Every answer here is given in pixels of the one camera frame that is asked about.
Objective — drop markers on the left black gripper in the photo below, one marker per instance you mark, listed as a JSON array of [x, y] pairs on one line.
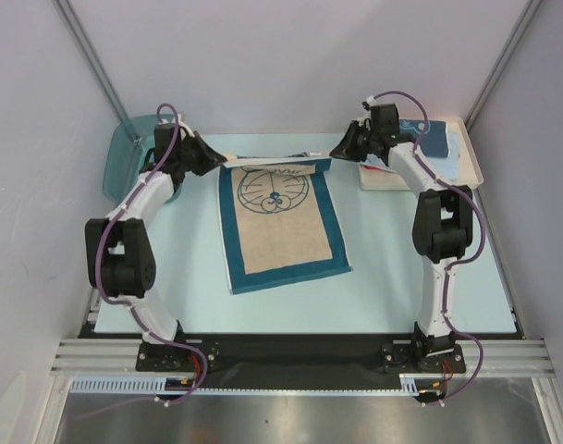
[[210, 160]]

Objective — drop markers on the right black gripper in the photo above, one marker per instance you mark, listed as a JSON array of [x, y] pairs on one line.
[[353, 142]]

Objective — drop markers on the dark blue cream-edged towel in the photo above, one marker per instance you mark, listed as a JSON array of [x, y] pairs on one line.
[[434, 142]]

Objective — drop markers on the teal cream cartoon towel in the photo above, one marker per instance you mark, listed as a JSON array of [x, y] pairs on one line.
[[278, 223]]

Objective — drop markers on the light blue towel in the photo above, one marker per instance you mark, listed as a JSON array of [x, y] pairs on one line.
[[447, 167]]

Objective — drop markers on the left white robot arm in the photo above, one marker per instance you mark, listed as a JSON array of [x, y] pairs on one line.
[[120, 260]]

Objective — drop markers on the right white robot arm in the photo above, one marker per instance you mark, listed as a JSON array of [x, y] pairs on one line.
[[442, 227]]

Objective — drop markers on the pink folded towel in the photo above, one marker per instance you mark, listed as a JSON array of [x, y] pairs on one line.
[[375, 169]]

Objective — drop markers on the teal plastic bin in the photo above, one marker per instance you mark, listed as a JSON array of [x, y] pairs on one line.
[[130, 143]]

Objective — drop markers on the cream plastic tray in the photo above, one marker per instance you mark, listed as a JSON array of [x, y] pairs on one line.
[[469, 170]]

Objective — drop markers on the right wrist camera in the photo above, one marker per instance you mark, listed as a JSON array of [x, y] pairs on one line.
[[369, 102]]

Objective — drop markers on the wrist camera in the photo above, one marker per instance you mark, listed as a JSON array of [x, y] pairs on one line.
[[177, 120], [369, 102]]

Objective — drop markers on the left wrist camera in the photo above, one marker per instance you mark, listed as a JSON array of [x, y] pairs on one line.
[[177, 120]]

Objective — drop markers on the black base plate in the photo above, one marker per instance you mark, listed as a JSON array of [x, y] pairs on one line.
[[224, 356]]

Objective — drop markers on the left corner aluminium post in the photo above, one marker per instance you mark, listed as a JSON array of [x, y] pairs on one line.
[[75, 27]]

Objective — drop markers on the corner aluminium post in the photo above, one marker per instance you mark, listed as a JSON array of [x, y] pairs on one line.
[[512, 43], [75, 27]]

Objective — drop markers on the right corner aluminium post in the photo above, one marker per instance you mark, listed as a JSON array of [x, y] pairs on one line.
[[512, 43]]

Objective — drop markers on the white slotted cable duct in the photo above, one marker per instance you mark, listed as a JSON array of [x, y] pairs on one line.
[[399, 384]]

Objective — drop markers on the aluminium frame rail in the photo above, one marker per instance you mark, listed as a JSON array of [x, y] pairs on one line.
[[501, 357]]

